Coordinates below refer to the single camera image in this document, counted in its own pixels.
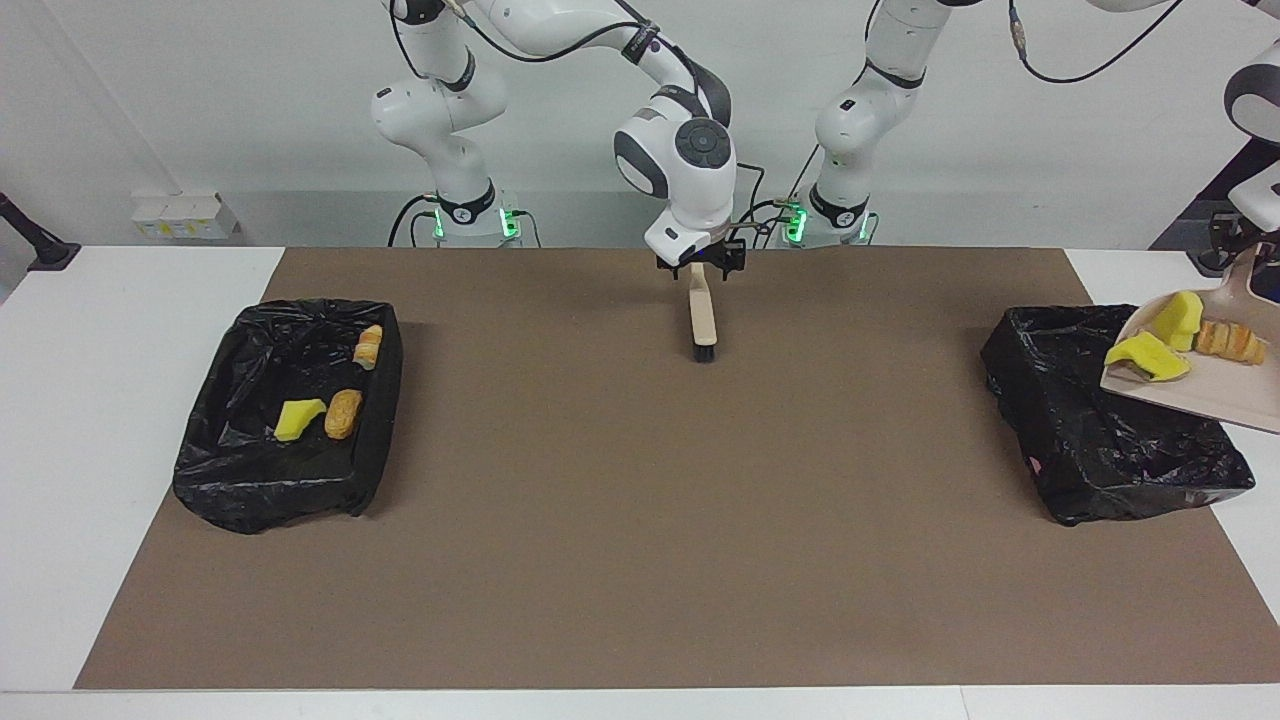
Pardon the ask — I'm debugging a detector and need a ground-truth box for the striped orange croissant piece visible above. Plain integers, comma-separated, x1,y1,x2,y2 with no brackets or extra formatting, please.
1195,318,1269,366

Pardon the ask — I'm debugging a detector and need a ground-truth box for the brown bread roll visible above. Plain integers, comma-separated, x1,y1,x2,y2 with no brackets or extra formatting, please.
324,389,364,441

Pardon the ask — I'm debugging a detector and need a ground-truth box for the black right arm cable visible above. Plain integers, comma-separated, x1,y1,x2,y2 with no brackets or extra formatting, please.
385,0,701,96

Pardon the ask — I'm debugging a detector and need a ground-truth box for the plain yellow sponge piece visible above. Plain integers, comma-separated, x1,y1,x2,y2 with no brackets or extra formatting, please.
274,399,328,442

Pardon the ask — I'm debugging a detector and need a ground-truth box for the black right base cable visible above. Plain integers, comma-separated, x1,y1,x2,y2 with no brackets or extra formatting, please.
387,194,543,249

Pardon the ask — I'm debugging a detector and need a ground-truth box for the beige brush with black bristles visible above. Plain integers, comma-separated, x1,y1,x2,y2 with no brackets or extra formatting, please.
685,262,720,363

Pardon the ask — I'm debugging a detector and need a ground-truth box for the yellow and green sponge piece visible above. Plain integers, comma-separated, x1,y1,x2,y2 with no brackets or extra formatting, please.
1104,330,1193,385

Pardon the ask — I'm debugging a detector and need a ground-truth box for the bin lined with black bag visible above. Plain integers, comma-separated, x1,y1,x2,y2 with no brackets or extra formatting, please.
980,304,1256,527
172,298,404,534

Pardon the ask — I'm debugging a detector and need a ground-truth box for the notched yellow sponge piece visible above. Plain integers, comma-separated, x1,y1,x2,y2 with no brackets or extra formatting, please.
1150,290,1206,352

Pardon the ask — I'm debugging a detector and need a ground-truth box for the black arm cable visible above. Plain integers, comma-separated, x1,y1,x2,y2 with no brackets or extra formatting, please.
1008,0,1189,86
385,0,701,96

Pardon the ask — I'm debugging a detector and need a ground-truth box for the beige plastic dustpan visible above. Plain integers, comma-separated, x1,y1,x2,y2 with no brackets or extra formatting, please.
1100,243,1280,435

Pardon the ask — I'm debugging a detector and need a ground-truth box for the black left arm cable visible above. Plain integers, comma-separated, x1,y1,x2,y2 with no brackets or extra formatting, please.
1008,0,1189,86

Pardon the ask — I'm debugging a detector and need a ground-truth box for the black base cable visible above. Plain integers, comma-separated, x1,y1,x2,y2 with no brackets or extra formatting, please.
728,145,823,249
387,194,543,249

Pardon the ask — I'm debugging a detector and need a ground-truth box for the brown table mat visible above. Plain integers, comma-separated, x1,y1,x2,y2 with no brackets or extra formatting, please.
75,247,1280,691

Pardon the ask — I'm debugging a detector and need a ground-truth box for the black left base cable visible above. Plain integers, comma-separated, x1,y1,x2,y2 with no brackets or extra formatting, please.
728,145,823,249

